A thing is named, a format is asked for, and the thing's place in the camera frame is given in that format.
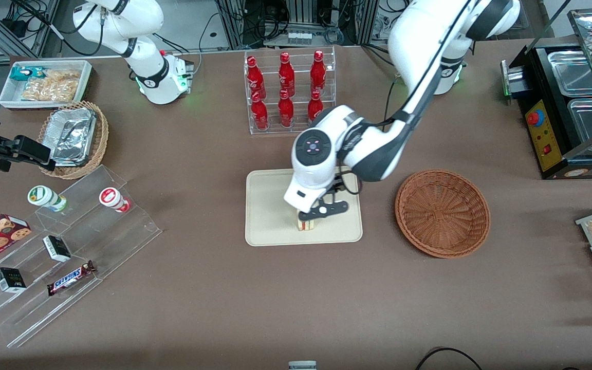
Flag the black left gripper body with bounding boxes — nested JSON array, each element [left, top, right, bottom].
[[325, 177, 348, 205]]

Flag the beige plastic tray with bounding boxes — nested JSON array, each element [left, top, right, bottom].
[[245, 169, 363, 247]]

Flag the light wicker basket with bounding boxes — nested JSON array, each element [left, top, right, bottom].
[[37, 101, 109, 180]]

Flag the brown wicker basket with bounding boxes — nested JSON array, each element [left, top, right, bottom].
[[395, 169, 491, 259]]

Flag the aluminium foil container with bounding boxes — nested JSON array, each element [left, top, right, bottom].
[[48, 107, 97, 166]]

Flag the green lid sunflower cup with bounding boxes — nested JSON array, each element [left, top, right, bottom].
[[27, 185, 68, 213]]

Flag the white rectangular snack bin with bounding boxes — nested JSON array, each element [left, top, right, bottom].
[[0, 60, 93, 110]]

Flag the clear bag of fried snacks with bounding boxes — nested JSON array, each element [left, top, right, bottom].
[[21, 69, 82, 102]]

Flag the clear acrylic bottle rack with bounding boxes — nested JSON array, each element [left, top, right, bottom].
[[244, 46, 337, 136]]

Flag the teal snack packet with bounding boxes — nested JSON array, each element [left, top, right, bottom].
[[10, 66, 46, 82]]

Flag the red cola bottle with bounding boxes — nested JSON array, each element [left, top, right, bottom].
[[310, 50, 327, 94], [246, 56, 266, 100], [307, 90, 324, 126], [279, 52, 295, 97], [278, 89, 294, 128], [251, 91, 269, 130]]

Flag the red lid yogurt cup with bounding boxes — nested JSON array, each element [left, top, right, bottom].
[[99, 187, 132, 213]]

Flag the black box with white label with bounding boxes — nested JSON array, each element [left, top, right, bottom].
[[43, 235, 72, 263]]

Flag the clear acrylic stepped display stand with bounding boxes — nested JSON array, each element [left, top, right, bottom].
[[0, 164, 163, 348]]

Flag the black box with Face print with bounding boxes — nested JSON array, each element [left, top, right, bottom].
[[0, 267, 27, 294]]

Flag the Snickers chocolate bar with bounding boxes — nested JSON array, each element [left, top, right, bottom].
[[47, 261, 97, 297]]

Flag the black food warmer cabinet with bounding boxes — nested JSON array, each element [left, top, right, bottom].
[[501, 35, 592, 180]]

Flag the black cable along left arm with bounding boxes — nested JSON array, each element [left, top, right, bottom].
[[373, 0, 474, 128]]

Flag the aluminium equipment frame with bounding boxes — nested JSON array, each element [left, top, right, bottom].
[[214, 0, 394, 50]]

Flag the black cable on table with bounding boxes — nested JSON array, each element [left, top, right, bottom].
[[414, 347, 483, 370]]

